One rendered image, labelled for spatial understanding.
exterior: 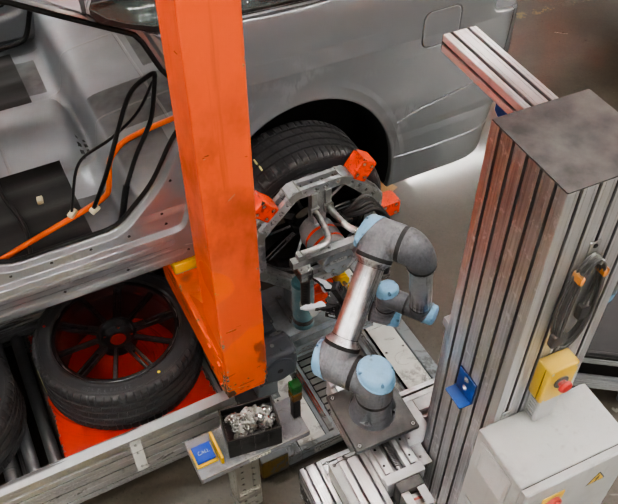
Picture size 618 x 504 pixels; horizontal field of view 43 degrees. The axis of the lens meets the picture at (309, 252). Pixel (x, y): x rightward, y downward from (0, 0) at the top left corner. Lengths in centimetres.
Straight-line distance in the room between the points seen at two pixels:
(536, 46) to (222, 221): 393
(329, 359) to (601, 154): 113
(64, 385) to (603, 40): 441
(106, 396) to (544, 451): 165
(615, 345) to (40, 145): 257
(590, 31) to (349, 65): 348
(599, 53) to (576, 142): 429
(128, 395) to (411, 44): 167
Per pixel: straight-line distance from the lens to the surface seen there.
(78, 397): 310
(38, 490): 314
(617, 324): 362
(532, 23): 612
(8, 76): 418
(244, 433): 285
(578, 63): 576
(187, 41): 189
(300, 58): 275
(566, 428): 216
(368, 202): 287
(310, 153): 285
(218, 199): 221
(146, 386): 306
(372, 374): 237
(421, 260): 235
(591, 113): 172
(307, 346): 354
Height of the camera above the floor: 300
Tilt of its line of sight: 47 degrees down
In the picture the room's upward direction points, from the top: straight up
